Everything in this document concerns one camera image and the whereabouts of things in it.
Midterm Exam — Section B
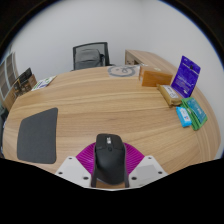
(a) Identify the dark grey mouse pad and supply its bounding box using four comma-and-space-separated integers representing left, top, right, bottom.
16, 107, 59, 165

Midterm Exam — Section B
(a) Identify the large black office chair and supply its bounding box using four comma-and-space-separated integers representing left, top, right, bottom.
0, 106, 9, 134

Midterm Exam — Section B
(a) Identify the black computer mouse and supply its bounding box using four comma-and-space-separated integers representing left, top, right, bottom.
90, 133, 130, 189

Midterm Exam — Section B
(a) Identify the green packet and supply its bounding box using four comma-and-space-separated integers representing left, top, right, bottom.
179, 96, 208, 131

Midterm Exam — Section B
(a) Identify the yellow-brown packet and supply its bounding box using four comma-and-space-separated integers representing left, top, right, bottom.
157, 84, 183, 108

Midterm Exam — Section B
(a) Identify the wooden shelf unit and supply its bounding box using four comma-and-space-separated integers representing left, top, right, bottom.
0, 52, 19, 111

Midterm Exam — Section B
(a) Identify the brown box with black top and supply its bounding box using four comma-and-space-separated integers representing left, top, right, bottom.
18, 67, 38, 94

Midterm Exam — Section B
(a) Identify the grey mesh office chair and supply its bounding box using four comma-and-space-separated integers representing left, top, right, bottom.
70, 41, 116, 72

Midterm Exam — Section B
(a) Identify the blue wipes pack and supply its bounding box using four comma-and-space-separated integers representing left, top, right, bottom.
175, 106, 193, 128

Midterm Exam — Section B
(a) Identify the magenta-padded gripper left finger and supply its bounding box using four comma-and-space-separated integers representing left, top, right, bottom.
54, 142, 98, 188

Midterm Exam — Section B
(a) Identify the orange-brown box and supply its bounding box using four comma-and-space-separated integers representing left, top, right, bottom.
138, 65, 174, 88

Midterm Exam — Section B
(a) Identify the round grey printed sheet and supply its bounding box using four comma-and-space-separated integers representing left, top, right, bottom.
107, 65, 140, 78

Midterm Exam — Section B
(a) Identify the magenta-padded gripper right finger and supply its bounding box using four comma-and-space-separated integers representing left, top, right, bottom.
123, 142, 168, 188

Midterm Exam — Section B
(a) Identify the white leaflet with coloured prints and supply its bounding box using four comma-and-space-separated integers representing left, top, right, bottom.
31, 75, 58, 92

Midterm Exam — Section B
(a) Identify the purple card package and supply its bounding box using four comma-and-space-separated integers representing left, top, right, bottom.
170, 55, 202, 99

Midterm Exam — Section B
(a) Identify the wooden side desk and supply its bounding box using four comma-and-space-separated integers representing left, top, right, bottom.
124, 49, 183, 76

